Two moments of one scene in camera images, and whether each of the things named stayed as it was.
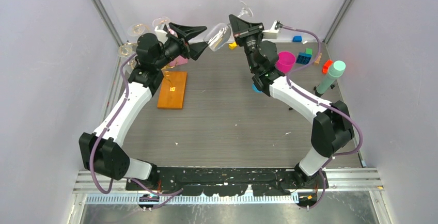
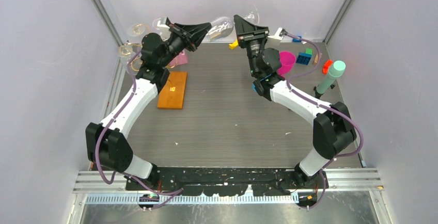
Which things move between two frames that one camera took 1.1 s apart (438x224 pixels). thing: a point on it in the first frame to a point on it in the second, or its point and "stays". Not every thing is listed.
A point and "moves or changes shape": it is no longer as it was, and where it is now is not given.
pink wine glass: [285, 61] stays
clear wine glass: [125, 50] stays
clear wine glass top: [162, 20] stays
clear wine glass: [217, 36] moves or changes shape
